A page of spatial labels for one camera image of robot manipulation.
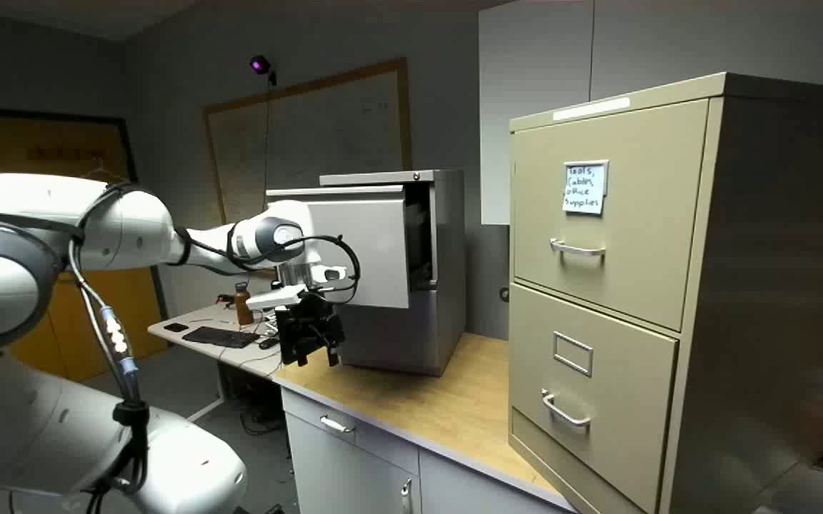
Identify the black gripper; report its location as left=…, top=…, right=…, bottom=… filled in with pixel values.
left=274, top=294, right=346, bottom=365

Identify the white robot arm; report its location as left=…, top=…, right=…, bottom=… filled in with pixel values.
left=0, top=171, right=320, bottom=514

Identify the grey base cabinet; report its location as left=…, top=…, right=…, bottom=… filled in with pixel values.
left=284, top=391, right=573, bottom=514

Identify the grey left filing cabinet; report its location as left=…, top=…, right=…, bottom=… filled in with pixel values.
left=311, top=170, right=467, bottom=374

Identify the beige bottom drawer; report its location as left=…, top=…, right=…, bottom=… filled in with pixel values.
left=509, top=287, right=674, bottom=514

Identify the beige drawer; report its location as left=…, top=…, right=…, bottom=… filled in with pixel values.
left=509, top=287, right=674, bottom=514
left=511, top=101, right=709, bottom=328

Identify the beige top drawer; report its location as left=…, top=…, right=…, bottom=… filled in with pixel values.
left=511, top=101, right=709, bottom=328

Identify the beige right filing cabinet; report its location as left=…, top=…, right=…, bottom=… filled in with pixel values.
left=509, top=73, right=823, bottom=514

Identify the brown bottle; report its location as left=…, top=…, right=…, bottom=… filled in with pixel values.
left=236, top=282, right=253, bottom=327

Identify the black keyboard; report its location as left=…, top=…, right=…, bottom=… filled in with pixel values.
left=183, top=327, right=260, bottom=350

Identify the white paper label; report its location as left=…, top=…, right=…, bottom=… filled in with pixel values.
left=563, top=161, right=609, bottom=217

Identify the wooden door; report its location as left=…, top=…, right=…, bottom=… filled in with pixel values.
left=0, top=105, right=171, bottom=385

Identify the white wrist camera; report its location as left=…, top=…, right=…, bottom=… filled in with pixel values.
left=246, top=265, right=350, bottom=311

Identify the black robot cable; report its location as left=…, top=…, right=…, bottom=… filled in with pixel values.
left=64, top=180, right=364, bottom=514

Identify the whiteboard with wooden frame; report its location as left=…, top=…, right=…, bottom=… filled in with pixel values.
left=206, top=58, right=411, bottom=220

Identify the purple light camera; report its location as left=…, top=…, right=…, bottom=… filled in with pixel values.
left=249, top=54, right=277, bottom=87

